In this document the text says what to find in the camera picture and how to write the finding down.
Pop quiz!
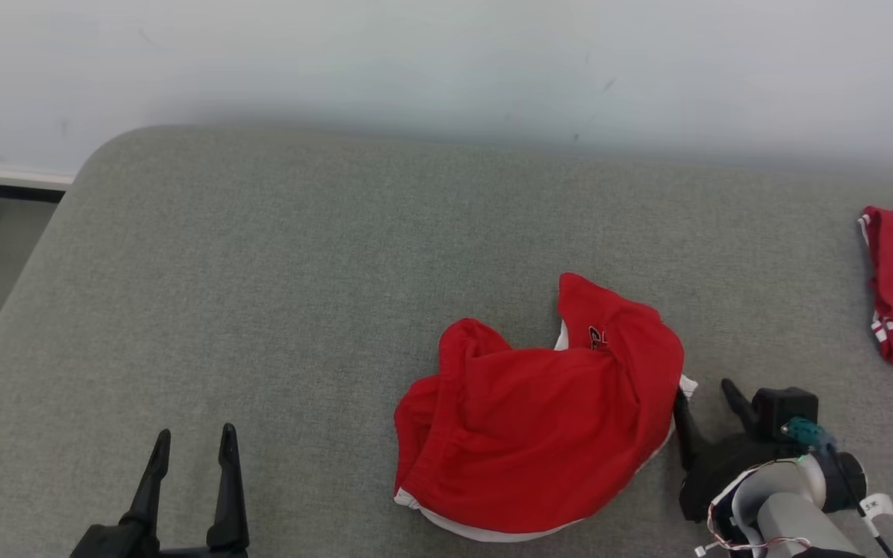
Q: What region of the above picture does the thin white red wire bundle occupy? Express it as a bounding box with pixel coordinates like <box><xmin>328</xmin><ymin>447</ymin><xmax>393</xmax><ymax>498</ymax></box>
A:
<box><xmin>694</xmin><ymin>457</ymin><xmax>812</xmax><ymax>558</ymax></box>

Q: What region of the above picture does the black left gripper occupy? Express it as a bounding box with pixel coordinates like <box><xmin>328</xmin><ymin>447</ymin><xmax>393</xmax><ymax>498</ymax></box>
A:
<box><xmin>67</xmin><ymin>422</ymin><xmax>251</xmax><ymax>558</ymax></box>

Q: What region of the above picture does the red garment with white trim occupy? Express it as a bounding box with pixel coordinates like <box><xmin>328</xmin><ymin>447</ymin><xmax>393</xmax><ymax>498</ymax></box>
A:
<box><xmin>393</xmin><ymin>271</ymin><xmax>700</xmax><ymax>543</ymax></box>

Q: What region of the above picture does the right camera cable teal plug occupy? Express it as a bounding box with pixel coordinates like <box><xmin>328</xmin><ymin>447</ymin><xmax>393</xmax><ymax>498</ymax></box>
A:
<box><xmin>781</xmin><ymin>416</ymin><xmax>893</xmax><ymax>558</ymax></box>

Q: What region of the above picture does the white wall baseboard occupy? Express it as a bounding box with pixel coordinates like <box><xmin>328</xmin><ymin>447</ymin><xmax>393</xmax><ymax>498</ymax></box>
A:
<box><xmin>0</xmin><ymin>165</ymin><xmax>77</xmax><ymax>184</ymax></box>

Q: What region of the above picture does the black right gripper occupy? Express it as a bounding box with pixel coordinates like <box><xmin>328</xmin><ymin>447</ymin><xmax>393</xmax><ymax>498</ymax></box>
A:
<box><xmin>672</xmin><ymin>377</ymin><xmax>802</xmax><ymax>523</ymax></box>

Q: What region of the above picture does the grey fabric sofa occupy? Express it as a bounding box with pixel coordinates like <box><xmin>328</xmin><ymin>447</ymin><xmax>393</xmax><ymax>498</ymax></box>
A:
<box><xmin>0</xmin><ymin>124</ymin><xmax>893</xmax><ymax>558</ymax></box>

